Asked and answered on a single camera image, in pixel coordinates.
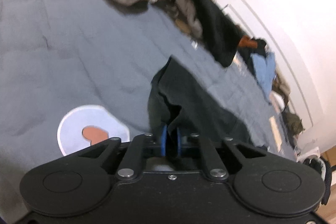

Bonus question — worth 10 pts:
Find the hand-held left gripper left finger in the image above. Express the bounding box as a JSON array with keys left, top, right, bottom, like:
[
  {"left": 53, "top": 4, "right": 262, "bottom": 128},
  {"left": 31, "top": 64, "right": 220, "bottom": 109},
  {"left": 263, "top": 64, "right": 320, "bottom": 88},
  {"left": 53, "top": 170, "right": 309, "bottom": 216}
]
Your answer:
[{"left": 78, "top": 125, "right": 168, "bottom": 181}]

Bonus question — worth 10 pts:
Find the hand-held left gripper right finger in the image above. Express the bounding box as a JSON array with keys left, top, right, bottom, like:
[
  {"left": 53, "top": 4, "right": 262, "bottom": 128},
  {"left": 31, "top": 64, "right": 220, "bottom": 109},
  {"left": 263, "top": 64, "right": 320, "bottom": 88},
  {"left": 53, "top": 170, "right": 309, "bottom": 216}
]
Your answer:
[{"left": 176, "top": 127, "right": 269, "bottom": 182}]

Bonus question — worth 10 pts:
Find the black T-shirt with white letters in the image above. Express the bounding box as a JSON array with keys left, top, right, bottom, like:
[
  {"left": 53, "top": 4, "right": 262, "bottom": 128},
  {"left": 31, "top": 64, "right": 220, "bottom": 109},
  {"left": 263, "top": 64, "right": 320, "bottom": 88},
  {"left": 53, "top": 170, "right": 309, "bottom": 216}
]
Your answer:
[{"left": 146, "top": 54, "right": 269, "bottom": 160}]

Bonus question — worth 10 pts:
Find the stack of folded clothes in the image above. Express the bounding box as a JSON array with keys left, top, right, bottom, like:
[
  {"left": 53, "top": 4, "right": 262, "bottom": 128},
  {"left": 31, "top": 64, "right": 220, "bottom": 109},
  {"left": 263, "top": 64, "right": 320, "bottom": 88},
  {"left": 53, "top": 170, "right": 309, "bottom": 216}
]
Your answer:
[{"left": 301, "top": 154, "right": 332, "bottom": 206}]

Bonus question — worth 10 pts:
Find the pile of mixed clothes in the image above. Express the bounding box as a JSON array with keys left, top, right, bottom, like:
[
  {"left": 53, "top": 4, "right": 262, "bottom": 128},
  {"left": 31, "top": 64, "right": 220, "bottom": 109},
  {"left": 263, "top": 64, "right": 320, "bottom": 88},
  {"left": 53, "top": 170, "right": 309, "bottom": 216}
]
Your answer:
[{"left": 218, "top": 0, "right": 324, "bottom": 153}]

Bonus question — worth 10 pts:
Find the light blue garment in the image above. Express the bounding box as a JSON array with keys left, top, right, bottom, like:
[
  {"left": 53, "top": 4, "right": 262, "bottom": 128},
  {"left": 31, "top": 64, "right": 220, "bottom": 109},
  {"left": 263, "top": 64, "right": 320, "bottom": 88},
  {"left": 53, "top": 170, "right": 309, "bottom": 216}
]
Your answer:
[{"left": 250, "top": 51, "right": 277, "bottom": 106}]

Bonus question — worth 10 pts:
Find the olive khaki garment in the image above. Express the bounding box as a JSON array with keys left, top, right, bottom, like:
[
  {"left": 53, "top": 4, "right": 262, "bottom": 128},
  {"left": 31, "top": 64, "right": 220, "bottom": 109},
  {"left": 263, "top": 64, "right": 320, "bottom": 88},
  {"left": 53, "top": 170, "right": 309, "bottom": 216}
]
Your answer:
[{"left": 272, "top": 74, "right": 292, "bottom": 109}]

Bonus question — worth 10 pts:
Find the small black garment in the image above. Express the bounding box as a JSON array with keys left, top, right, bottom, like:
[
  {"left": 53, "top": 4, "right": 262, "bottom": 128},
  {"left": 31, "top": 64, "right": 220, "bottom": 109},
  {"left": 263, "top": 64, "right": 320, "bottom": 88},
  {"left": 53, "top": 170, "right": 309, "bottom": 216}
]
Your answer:
[{"left": 240, "top": 38, "right": 269, "bottom": 67}]

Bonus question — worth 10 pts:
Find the large black garment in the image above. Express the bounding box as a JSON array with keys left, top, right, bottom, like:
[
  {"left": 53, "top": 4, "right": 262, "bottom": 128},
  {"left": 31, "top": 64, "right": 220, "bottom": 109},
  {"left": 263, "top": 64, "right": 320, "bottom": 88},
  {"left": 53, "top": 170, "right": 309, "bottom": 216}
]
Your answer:
[{"left": 154, "top": 0, "right": 245, "bottom": 68}]

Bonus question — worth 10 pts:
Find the dark brown patterned garment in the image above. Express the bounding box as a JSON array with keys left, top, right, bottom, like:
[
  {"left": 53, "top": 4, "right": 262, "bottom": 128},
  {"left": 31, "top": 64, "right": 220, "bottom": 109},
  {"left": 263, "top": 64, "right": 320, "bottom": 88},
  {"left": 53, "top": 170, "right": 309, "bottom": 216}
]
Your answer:
[{"left": 172, "top": 0, "right": 204, "bottom": 39}]

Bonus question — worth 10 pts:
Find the grey printed quilt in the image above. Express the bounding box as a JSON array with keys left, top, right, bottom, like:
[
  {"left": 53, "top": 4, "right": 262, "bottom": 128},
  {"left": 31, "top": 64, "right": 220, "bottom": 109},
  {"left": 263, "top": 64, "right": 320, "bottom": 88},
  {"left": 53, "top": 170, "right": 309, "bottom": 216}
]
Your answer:
[{"left": 0, "top": 0, "right": 300, "bottom": 216}]

